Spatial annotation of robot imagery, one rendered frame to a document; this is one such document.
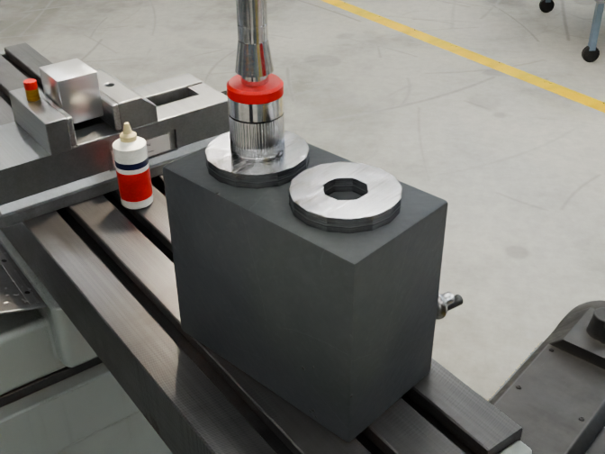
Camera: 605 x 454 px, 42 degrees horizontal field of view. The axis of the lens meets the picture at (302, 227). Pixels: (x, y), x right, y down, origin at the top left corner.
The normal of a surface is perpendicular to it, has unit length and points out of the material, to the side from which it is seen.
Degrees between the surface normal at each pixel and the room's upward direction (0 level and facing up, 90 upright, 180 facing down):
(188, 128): 90
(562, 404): 0
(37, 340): 90
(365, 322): 90
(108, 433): 90
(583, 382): 0
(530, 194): 0
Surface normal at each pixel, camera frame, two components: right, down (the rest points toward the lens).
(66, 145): 0.60, 0.43
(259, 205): -0.01, -0.84
